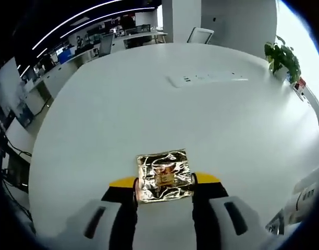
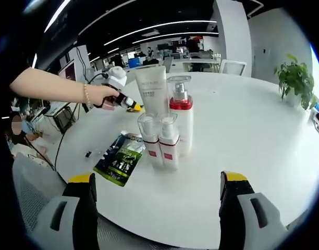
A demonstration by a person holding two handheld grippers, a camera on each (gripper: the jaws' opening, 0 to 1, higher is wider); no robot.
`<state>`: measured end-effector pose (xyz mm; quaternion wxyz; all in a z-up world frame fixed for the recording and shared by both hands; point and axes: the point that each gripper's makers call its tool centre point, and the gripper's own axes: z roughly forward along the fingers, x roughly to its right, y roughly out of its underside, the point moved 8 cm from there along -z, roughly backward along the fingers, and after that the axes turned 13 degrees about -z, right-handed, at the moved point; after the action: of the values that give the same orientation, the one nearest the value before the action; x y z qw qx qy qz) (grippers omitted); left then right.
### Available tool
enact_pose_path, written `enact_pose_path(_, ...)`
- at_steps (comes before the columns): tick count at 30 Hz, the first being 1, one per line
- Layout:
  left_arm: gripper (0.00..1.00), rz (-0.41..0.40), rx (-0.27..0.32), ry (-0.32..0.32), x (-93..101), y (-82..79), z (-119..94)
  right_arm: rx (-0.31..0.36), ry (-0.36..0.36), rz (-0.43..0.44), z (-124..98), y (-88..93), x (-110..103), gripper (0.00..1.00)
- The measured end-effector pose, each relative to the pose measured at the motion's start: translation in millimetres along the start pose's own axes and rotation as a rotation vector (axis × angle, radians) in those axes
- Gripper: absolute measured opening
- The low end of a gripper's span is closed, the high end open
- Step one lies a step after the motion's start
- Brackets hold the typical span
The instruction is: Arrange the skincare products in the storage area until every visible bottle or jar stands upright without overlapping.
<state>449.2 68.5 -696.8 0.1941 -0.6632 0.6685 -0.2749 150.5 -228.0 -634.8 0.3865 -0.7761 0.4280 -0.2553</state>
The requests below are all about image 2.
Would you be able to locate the white and blue desk item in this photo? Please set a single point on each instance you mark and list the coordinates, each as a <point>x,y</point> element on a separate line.
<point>317,119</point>

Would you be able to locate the potted green plant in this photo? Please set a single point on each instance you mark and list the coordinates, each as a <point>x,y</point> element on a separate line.
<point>295,78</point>

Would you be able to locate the green black skincare mask packet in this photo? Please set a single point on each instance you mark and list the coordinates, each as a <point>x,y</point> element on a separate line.
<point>120,161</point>

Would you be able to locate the open laptop pink screen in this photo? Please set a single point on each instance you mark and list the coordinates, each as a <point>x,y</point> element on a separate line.
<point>68,70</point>

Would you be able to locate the white plastic chair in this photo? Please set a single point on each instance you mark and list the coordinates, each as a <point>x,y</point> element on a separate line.
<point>233,67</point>

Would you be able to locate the black bag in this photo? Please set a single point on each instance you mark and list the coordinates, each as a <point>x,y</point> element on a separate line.
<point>150,61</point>

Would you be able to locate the long ceiling light strip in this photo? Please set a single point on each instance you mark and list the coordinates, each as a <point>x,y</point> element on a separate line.
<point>154,27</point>
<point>185,33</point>

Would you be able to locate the blue storage box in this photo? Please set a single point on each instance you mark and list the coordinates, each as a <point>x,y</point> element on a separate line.
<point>135,61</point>

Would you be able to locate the white office desk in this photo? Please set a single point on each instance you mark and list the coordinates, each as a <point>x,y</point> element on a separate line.
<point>201,65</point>

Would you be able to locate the black-legged standing desk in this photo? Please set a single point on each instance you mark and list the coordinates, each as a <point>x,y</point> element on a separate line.
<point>58,109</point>

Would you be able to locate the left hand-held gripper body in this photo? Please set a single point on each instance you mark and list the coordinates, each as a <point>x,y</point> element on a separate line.
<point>117,76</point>

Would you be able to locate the wide ceiling light strip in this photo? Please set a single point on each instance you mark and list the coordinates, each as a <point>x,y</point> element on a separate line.
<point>55,15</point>

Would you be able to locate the white mesh office chair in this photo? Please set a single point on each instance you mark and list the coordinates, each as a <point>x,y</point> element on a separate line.
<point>31,187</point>

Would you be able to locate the large black display screen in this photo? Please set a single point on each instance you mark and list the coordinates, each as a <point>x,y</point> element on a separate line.
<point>58,44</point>

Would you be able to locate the dark background monitor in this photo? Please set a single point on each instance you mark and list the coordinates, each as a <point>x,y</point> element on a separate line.
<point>178,43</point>

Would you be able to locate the large red-collared skincare pump bottle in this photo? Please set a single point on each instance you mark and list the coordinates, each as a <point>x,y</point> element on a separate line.
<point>181,125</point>

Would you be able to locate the white skincare tube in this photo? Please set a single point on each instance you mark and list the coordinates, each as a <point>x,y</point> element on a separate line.
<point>151,88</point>

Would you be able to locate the person's left hand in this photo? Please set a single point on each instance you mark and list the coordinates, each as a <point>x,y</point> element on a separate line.
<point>99,93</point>

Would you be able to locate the short ceiling light strip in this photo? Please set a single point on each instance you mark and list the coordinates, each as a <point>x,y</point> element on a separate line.
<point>34,60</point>

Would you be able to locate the small white skincare pump bottle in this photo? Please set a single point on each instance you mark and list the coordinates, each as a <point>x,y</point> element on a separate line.
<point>149,145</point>
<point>170,151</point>

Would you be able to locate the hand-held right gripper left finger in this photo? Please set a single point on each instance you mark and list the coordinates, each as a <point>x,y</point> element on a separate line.
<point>84,208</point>

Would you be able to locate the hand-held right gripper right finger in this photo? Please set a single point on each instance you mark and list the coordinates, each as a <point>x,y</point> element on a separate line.
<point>232,213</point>

